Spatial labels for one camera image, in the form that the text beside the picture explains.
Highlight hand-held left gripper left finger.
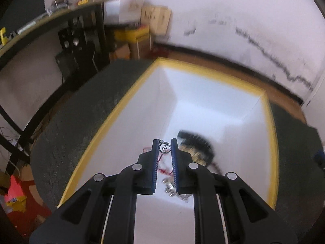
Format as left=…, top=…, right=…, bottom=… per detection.
left=30, top=138, right=159, bottom=244

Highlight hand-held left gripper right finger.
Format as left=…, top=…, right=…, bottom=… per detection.
left=171, top=137, right=298, bottom=244

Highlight red string necklace silver pendant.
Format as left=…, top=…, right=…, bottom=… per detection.
left=143, top=146, right=224, bottom=176

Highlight silver chain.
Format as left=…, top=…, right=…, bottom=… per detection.
left=162, top=177, right=194, bottom=203

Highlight small round silver pendant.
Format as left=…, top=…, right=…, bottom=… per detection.
left=157, top=139, right=173, bottom=155

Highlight black and gold wristwatch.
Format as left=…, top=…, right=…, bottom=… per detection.
left=177, top=129, right=217, bottom=168

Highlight yellow cardboard box white inside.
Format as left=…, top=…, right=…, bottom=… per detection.
left=57, top=57, right=279, bottom=244

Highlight brown cardboard box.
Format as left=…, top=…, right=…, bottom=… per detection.
left=109, top=43, right=133, bottom=62

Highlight red paper bag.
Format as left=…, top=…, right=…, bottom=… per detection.
left=4, top=175, right=52, bottom=233

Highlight yellow and black carton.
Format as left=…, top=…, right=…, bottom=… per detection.
left=114, top=25, right=151, bottom=42

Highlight yellow and brown cardboard boxes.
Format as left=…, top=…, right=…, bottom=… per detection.
left=140, top=4, right=172, bottom=35

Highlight white gift bag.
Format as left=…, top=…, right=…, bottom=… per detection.
left=104, top=0, right=143, bottom=26

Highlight black desk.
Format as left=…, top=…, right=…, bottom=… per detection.
left=0, top=0, right=129, bottom=163

